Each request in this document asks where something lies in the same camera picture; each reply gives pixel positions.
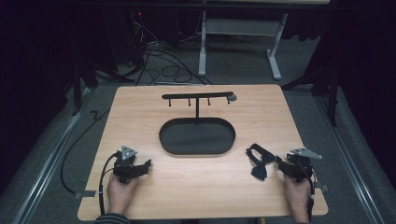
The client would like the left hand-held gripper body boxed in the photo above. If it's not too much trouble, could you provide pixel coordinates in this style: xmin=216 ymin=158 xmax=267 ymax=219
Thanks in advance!
xmin=112 ymin=145 xmax=139 ymax=185

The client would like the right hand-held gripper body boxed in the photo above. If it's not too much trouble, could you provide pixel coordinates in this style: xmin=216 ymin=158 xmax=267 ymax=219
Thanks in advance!
xmin=285 ymin=147 xmax=323 ymax=184

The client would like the black bow tie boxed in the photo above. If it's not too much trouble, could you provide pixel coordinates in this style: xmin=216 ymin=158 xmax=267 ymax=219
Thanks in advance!
xmin=245 ymin=143 xmax=277 ymax=182

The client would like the black hanger rack with tray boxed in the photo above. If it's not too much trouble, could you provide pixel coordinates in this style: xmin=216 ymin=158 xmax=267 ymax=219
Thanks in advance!
xmin=158 ymin=91 xmax=238 ymax=156

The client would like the person's right hand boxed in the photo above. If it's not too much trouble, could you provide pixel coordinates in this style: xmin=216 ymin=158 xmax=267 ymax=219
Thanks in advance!
xmin=283 ymin=174 xmax=312 ymax=224

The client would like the person's left hand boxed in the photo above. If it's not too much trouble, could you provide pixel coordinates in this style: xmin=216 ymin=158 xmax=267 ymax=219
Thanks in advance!
xmin=106 ymin=173 xmax=142 ymax=217

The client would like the black metal stand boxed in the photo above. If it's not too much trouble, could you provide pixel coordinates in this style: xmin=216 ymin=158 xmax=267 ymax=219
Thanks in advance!
xmin=280 ymin=59 xmax=342 ymax=127
xmin=70 ymin=55 xmax=138 ymax=118

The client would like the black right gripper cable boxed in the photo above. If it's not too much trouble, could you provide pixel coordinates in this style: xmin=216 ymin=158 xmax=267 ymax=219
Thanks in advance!
xmin=305 ymin=169 xmax=318 ymax=222

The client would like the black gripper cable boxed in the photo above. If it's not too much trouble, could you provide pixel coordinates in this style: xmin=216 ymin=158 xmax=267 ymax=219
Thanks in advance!
xmin=98 ymin=151 xmax=121 ymax=217
xmin=305 ymin=169 xmax=318 ymax=222

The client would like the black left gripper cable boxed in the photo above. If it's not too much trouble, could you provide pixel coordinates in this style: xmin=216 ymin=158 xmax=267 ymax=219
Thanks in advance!
xmin=98 ymin=151 xmax=121 ymax=217

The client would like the grey metal floor rail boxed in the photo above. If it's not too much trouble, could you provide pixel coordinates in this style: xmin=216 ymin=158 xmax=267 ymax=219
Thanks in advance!
xmin=313 ymin=92 xmax=387 ymax=224
xmin=10 ymin=88 xmax=94 ymax=224

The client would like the black floor cable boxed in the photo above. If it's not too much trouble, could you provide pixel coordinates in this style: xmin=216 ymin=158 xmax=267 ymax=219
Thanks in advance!
xmin=60 ymin=107 xmax=110 ymax=196

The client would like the bundle of black cables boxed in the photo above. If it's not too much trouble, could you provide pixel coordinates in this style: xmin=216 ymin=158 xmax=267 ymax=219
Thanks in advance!
xmin=125 ymin=10 xmax=214 ymax=87

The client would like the white desk frame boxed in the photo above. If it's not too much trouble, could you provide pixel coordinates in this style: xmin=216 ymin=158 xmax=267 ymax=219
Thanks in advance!
xmin=197 ymin=11 xmax=290 ymax=81

